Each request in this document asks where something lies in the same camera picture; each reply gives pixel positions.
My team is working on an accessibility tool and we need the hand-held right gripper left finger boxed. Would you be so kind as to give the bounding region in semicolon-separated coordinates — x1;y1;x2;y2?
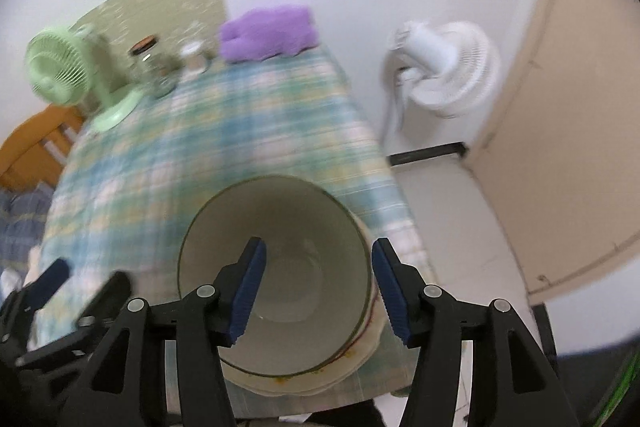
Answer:
70;236;267;427

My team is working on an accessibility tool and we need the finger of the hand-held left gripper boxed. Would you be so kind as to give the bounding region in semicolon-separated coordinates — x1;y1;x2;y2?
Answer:
0;258;70;339
14;270;132;369

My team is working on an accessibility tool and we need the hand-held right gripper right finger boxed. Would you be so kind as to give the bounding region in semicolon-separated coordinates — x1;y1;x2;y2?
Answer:
372;237;577;427

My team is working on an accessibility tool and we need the small purple floral plate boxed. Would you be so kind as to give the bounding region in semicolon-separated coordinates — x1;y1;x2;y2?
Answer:
220;213;388;383

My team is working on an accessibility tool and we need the grey floral ceramic bowl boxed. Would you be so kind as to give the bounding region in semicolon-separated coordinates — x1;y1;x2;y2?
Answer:
177;175;374;378

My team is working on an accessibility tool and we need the scalloped yellow floral plate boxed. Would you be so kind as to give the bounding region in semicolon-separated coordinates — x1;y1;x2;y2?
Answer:
226;337;387;397

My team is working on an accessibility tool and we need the grey plaid pillow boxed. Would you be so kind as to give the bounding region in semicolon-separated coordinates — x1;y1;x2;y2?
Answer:
0;186;57;260

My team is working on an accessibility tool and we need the orange wooden headboard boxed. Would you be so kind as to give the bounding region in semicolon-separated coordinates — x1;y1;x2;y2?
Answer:
0;104;87;190

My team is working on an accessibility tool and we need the green desk fan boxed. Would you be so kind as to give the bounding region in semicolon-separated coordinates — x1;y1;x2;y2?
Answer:
25;23;147;134

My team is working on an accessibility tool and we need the glass jar with dark lid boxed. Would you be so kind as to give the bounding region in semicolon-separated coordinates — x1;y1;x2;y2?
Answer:
127;35;177;100

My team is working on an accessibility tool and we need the white fan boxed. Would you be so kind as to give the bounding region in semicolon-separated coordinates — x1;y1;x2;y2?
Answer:
380;20;502;144

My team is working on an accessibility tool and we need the small white container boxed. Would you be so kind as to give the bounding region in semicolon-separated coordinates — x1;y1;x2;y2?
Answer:
178;40;210;76

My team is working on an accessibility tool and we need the beige door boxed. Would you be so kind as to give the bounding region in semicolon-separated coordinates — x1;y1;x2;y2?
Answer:
459;0;640;304

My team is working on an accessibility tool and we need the purple plush toy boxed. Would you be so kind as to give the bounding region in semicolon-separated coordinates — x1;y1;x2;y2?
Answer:
218;4;321;63

